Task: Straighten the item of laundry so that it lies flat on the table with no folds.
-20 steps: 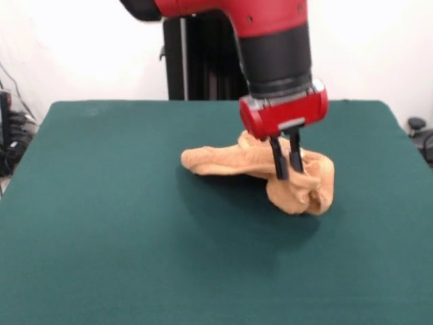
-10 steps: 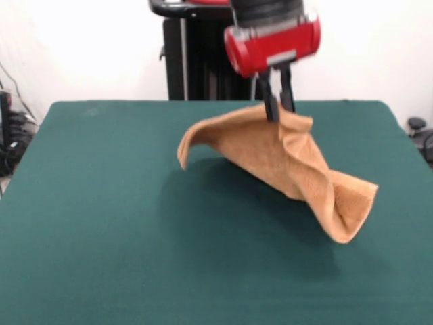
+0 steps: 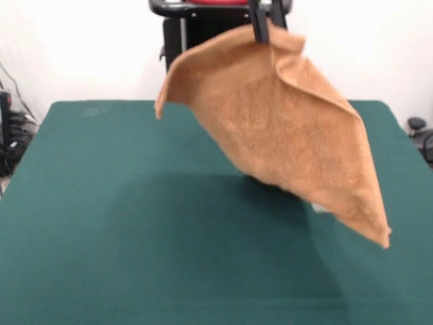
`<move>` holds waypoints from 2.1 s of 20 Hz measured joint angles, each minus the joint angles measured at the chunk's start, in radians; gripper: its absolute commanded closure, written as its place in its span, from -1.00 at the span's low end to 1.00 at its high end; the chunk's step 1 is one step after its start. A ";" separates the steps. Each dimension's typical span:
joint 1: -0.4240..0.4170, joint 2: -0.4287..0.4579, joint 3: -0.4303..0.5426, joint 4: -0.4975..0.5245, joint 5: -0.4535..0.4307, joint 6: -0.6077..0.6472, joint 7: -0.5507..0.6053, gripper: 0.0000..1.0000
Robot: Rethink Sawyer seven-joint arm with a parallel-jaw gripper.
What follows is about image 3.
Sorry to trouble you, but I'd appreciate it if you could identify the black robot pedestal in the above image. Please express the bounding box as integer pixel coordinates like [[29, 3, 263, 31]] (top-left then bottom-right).
[[147, 0, 292, 74]]

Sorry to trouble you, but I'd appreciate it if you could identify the orange terry towel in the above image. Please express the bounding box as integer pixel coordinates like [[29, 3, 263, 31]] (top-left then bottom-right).
[[154, 25, 393, 251]]

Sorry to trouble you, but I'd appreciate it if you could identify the black box device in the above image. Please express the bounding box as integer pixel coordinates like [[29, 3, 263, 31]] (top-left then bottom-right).
[[0, 90, 13, 150]]

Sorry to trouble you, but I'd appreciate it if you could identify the black cable bundle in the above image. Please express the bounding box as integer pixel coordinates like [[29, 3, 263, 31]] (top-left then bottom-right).
[[0, 111, 39, 177]]

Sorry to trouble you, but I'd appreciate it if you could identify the grey cable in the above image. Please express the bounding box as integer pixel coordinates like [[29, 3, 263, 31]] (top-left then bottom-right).
[[0, 62, 38, 123]]

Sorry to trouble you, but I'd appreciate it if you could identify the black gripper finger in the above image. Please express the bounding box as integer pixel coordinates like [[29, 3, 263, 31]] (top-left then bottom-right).
[[248, 0, 272, 45], [269, 0, 289, 30]]

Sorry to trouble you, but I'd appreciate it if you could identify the dark green table cloth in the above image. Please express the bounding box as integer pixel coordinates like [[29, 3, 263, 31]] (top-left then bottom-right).
[[0, 100, 433, 325]]

